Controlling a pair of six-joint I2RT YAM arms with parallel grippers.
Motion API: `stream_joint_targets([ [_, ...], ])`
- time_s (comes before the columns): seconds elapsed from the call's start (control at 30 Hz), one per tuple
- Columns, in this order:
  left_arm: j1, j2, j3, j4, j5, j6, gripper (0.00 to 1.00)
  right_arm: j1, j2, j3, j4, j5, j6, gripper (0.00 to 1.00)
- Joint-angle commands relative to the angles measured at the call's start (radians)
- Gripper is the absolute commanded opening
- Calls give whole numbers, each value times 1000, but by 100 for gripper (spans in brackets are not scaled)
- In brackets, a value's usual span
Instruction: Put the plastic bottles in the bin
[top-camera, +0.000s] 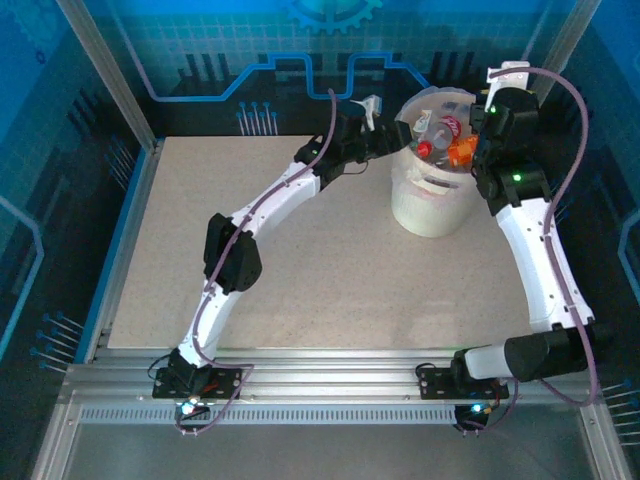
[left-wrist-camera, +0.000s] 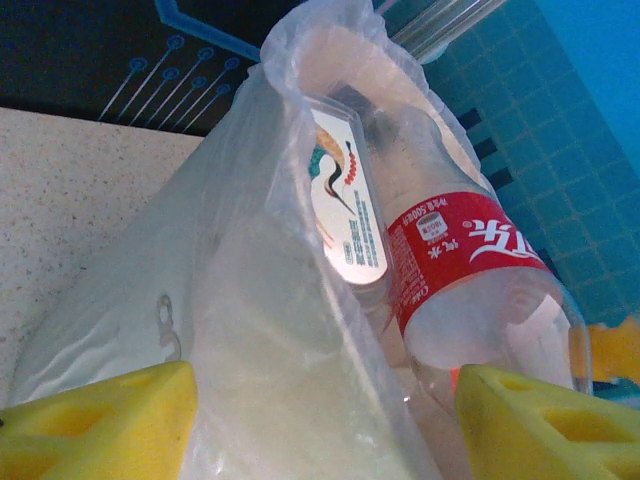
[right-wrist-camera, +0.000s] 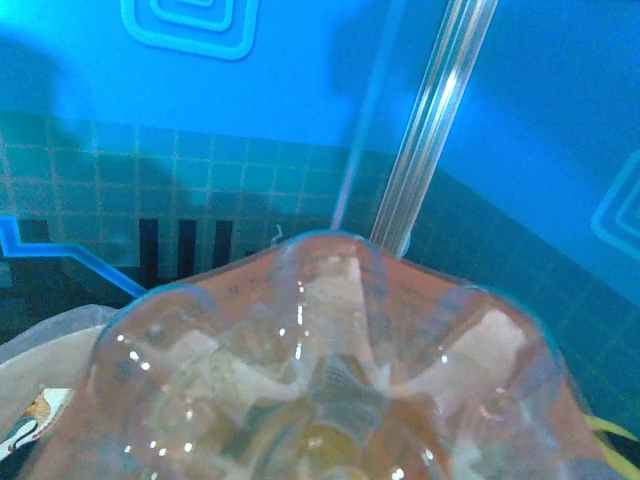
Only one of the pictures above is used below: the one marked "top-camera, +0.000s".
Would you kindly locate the clear bottle orange green label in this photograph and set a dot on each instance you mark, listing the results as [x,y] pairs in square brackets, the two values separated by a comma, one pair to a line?
[424,120]

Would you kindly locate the red label cola bottle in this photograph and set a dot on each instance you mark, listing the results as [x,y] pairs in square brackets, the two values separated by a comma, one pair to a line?
[452,122]

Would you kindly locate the white plastic bin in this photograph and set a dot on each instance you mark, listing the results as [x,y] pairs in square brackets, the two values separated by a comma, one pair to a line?
[430,215]

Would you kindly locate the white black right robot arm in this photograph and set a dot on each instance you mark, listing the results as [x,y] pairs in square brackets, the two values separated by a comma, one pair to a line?
[540,260]

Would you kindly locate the grey metal base tray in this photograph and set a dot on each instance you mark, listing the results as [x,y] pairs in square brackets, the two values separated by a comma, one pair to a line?
[325,450]

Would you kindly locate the aluminium frame post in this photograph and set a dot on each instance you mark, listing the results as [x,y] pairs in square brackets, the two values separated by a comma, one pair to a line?
[107,75]
[560,50]

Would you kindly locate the aluminium table side rail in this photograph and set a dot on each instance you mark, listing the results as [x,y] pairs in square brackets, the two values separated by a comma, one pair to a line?
[139,200]

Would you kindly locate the aluminium mounting rail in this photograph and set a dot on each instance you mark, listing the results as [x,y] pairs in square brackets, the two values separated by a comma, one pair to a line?
[325,372]

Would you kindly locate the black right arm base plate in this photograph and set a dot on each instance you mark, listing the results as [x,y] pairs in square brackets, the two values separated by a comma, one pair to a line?
[435,382]

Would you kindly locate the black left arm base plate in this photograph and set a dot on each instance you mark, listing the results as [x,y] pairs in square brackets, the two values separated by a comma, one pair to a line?
[225,385]

